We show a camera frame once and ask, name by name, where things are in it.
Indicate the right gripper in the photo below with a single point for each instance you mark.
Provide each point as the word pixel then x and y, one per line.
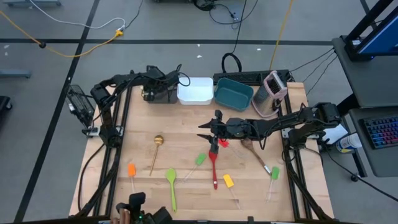
pixel 234 128

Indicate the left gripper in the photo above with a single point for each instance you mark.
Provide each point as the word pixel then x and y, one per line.
pixel 160 84

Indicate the brown wooden spoon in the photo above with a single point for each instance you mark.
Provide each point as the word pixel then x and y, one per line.
pixel 247 143

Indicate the red silicone spoon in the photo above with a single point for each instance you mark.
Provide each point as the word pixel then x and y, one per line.
pixel 214 174

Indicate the gold metal spoon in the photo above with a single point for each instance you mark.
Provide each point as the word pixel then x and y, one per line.
pixel 159 140

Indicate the green silicone spoon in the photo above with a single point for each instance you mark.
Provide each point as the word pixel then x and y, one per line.
pixel 171 175

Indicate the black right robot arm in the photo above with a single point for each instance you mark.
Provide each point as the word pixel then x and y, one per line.
pixel 280 123

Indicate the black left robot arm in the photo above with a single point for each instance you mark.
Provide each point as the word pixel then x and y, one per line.
pixel 107 124

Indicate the grey storage bin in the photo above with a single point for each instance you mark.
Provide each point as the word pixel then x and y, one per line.
pixel 172 101

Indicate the white storage bin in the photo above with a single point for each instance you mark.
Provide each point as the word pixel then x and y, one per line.
pixel 196 91

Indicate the teal storage bin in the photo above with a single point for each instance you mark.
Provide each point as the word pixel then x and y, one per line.
pixel 232 93

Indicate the black power strip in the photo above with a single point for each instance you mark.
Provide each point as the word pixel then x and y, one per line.
pixel 236 76

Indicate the pink-framed metal box grater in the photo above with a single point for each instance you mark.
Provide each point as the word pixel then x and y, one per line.
pixel 267 102

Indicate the black mesh control box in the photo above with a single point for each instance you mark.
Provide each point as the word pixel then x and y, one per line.
pixel 79 104

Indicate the black phone gimbal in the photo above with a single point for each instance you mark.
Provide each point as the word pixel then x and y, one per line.
pixel 137 202

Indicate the person's hand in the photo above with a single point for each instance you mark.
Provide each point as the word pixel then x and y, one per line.
pixel 122 216

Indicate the white paper sheet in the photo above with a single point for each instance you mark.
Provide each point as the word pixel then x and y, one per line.
pixel 339 134

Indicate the white wipes canister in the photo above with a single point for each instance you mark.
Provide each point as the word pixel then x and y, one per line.
pixel 349 142

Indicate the grey cart base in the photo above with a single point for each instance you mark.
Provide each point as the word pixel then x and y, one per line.
pixel 15 73

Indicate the grey side desk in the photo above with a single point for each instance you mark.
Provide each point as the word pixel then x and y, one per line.
pixel 367 81

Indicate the backlit black keyboard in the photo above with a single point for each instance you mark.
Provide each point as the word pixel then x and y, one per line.
pixel 382 132

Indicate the dark grey desk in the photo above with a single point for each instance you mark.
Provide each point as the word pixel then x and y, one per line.
pixel 382 161

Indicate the black monitor stand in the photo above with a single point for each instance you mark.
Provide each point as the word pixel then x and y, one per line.
pixel 367 20

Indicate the large monitor screen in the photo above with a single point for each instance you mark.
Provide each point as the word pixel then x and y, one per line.
pixel 382 40

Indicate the black aluminium table frame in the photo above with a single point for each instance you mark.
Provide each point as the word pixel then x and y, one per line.
pixel 297 202

